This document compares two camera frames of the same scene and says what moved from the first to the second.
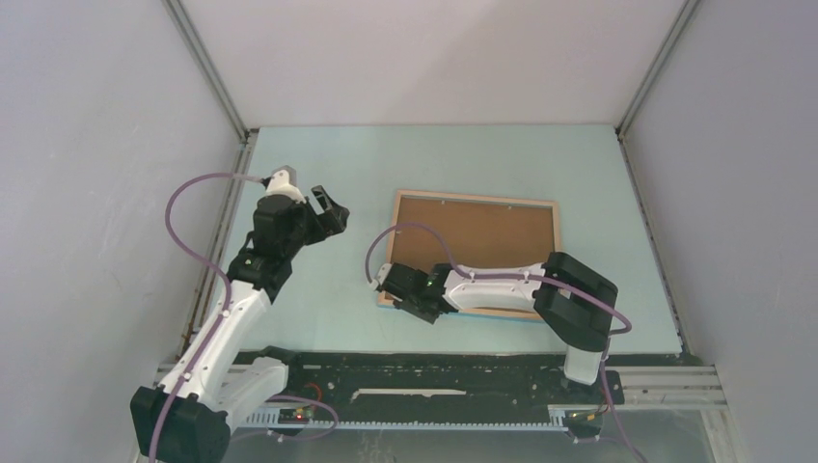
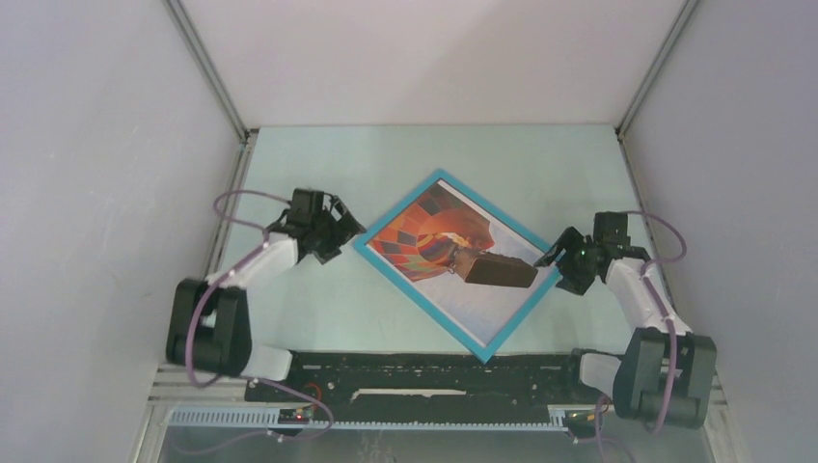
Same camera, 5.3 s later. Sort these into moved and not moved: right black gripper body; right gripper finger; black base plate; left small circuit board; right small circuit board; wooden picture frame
Moved: right gripper finger; wooden picture frame; right black gripper body
Not moved: black base plate; left small circuit board; right small circuit board
